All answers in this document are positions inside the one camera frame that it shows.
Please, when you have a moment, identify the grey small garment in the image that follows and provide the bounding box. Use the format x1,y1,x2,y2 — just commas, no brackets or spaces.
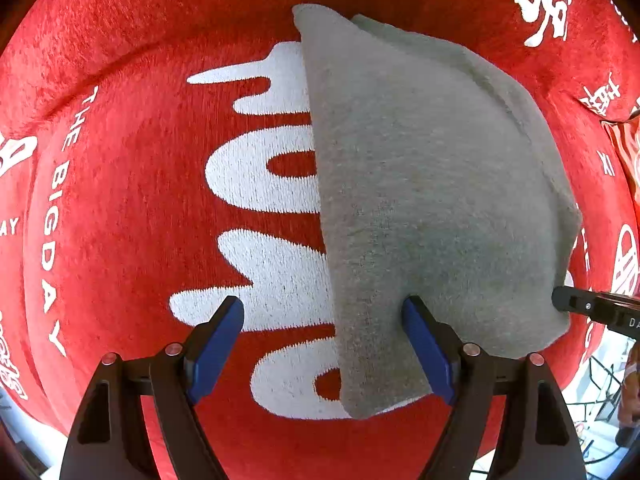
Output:
292,3,584,420

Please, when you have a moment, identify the red printed blanket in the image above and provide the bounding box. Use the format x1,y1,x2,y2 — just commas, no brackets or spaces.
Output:
0,0,640,480

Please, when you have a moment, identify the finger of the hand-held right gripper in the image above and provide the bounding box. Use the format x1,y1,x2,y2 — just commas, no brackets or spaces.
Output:
551,285,640,334

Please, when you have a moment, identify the orange patterned cloth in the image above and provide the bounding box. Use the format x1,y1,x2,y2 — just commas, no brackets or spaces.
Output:
602,110,640,191

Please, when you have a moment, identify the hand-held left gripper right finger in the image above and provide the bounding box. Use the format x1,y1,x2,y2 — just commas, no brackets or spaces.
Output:
402,296,587,480

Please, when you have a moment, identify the black metal rack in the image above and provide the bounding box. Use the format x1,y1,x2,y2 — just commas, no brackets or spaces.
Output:
575,352,623,423

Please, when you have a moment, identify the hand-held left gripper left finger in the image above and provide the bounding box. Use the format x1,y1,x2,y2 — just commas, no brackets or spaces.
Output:
60,296,246,480

